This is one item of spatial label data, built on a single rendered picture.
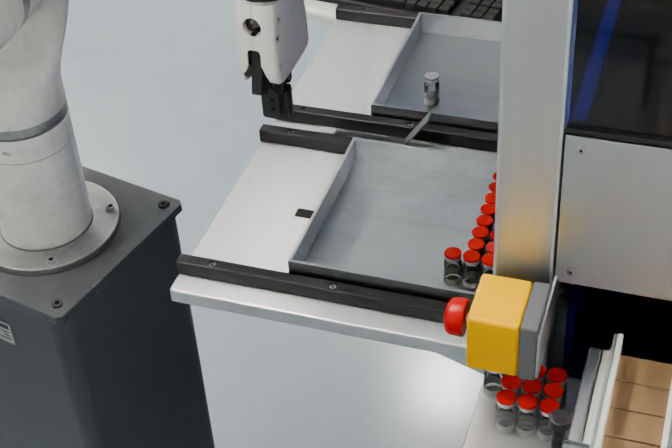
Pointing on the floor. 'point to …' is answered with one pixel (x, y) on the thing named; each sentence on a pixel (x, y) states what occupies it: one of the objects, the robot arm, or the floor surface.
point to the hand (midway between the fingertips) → (277, 100)
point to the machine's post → (534, 108)
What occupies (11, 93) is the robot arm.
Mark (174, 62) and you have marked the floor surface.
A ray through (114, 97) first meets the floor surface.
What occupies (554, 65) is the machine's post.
